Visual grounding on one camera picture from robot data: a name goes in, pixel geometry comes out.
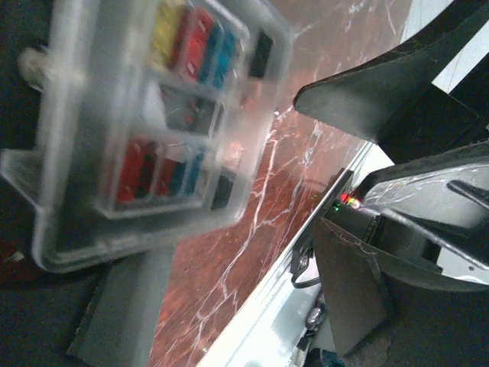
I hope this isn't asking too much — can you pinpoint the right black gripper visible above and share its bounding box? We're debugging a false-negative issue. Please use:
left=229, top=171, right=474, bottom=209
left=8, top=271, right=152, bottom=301
left=293, top=1, right=488, bottom=283

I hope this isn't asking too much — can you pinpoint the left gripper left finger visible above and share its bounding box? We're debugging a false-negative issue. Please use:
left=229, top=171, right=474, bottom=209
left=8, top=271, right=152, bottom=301
left=0, top=244, right=175, bottom=367

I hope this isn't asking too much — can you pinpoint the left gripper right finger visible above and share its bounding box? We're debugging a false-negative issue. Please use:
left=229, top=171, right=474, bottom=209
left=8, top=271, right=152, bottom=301
left=313, top=219, right=488, bottom=366

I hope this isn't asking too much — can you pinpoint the blue fuse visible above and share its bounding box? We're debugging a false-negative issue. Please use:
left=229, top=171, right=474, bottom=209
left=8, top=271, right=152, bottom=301
left=212, top=31, right=238, bottom=89

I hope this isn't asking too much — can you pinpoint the clear fuse box lid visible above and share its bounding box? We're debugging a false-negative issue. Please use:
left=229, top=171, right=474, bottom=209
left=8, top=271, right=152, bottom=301
left=0, top=0, right=295, bottom=274

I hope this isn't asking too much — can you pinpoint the red fuse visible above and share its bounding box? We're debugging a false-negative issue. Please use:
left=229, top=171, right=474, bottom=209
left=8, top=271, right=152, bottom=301
left=178, top=8, right=213, bottom=80

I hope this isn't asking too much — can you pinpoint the yellow fuse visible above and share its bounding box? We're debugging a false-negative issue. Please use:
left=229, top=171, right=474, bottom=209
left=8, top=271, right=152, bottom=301
left=151, top=1, right=185, bottom=70

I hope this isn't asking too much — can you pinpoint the aluminium front rail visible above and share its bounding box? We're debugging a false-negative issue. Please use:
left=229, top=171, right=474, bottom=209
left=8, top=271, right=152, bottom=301
left=199, top=143, right=373, bottom=366

